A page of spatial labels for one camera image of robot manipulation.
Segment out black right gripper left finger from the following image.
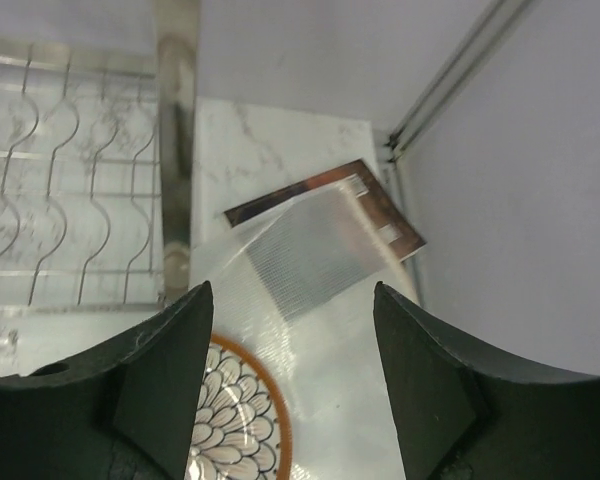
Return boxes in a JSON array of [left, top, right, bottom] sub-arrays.
[[0, 282, 214, 479]]

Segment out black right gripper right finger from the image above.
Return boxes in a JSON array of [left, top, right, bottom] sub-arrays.
[[373, 283, 600, 479]]

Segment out floral patterned orange-rim bowl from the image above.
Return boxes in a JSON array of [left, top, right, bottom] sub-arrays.
[[185, 333, 292, 480]]

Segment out stainless steel dish rack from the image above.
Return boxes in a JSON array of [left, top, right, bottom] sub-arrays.
[[0, 1, 201, 319]]

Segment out clear plastic bag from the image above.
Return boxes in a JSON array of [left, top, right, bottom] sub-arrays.
[[191, 181, 414, 479]]

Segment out aluminium frame post right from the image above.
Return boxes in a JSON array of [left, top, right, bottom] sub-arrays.
[[387, 0, 534, 162]]

